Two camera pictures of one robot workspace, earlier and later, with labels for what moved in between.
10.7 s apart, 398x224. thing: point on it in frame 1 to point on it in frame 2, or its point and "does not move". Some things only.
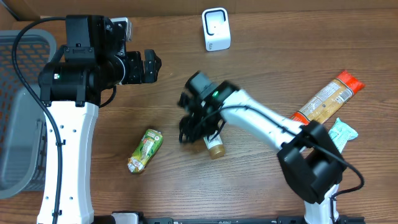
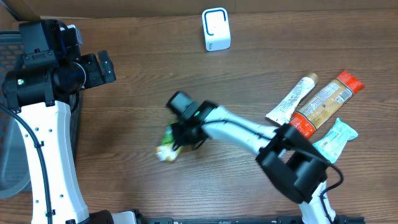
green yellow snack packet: (148, 145) to (165, 152)
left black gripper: (137, 76) to (92, 63)
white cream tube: (215, 147) to (282, 112)
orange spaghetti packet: (326, 102) does not move
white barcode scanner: (216, 29) does not move
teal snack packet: (341, 133) does not move
